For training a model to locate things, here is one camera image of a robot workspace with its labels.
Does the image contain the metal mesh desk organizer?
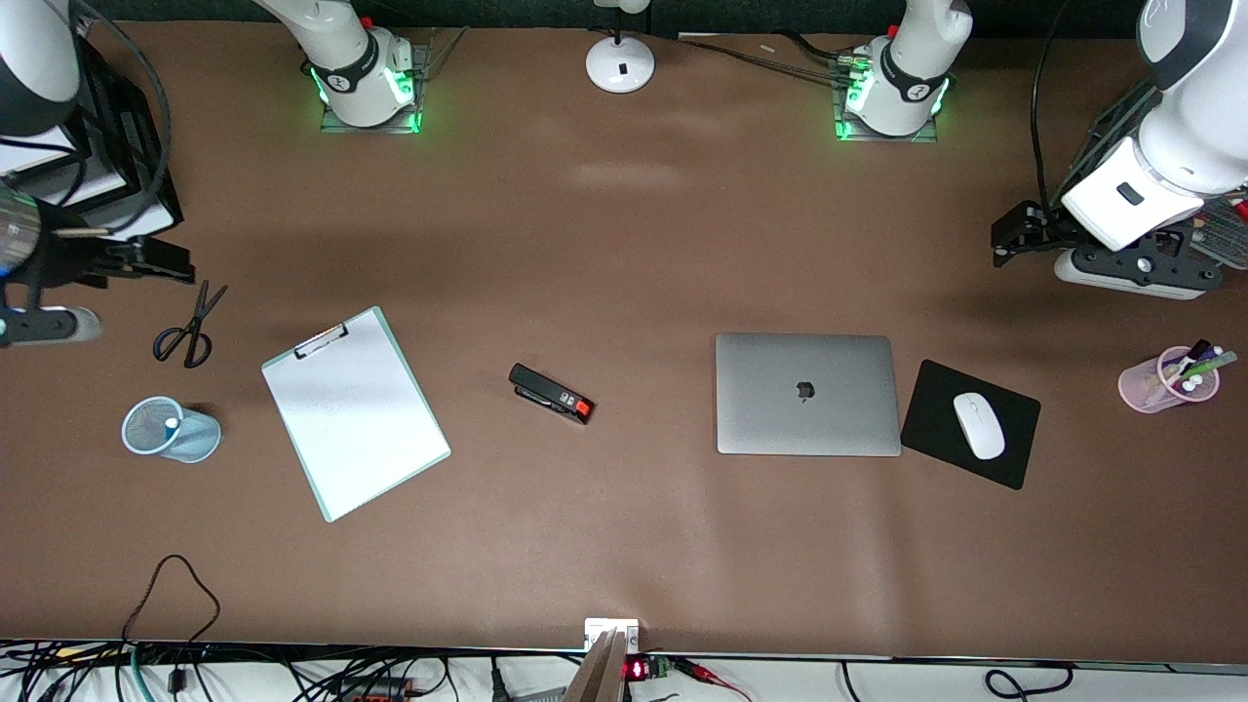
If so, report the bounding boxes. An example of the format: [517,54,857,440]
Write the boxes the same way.
[1058,78,1248,272]

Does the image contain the black stacked letter tray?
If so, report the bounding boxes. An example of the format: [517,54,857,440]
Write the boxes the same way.
[0,39,184,266]

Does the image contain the white computer mouse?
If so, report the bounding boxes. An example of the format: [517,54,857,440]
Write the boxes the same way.
[953,392,1006,461]

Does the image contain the blue mesh pen cup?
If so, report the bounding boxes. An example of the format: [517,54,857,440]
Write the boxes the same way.
[121,395,222,464]

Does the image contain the black power cable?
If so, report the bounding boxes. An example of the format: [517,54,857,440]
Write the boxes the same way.
[673,32,851,84]

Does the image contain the mint green clipboard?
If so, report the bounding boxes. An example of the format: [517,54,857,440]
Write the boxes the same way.
[261,306,452,524]

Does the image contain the green marker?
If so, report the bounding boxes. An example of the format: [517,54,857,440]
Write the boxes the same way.
[1166,352,1239,383]

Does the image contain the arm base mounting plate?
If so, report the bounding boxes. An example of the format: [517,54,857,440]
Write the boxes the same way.
[320,39,430,135]
[831,54,943,143]

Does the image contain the small white box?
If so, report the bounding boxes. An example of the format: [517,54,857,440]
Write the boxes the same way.
[584,617,641,653]

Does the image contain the thin black looped cable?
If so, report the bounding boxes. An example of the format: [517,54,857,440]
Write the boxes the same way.
[121,553,221,695]

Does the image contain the silver laptop computer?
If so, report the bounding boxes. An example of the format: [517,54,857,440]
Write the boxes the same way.
[715,332,904,457]

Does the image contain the black scissors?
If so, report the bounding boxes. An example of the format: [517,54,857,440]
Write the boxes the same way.
[152,281,229,370]

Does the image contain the black stapler red tip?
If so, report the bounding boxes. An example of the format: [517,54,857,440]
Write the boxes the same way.
[508,363,595,426]

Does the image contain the pink translucent pen cup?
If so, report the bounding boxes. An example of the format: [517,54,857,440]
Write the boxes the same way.
[1117,346,1222,414]

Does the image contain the black mouse pad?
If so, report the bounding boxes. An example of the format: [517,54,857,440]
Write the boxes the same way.
[899,359,1042,490]

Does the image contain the white round stand base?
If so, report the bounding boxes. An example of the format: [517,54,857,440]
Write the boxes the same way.
[585,0,656,95]

